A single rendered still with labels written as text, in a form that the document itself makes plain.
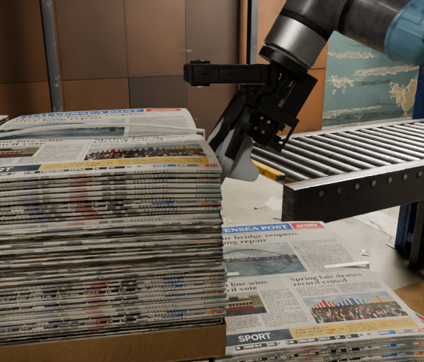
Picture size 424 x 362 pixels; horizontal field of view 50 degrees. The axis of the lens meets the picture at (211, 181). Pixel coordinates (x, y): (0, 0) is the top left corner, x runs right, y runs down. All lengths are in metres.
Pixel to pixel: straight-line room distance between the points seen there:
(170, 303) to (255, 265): 0.28
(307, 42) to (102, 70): 3.63
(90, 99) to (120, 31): 0.64
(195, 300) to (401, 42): 0.38
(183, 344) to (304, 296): 0.22
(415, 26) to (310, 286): 0.38
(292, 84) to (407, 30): 0.15
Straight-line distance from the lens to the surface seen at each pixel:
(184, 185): 0.45
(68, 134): 0.63
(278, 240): 0.84
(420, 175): 1.53
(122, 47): 4.21
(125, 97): 4.25
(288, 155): 1.54
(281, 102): 0.64
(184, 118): 0.70
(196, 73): 0.60
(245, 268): 0.74
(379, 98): 6.18
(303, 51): 0.61
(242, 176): 0.60
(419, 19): 0.60
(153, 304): 0.50
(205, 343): 0.54
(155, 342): 0.53
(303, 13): 0.62
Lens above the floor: 1.19
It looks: 18 degrees down
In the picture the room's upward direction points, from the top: straight up
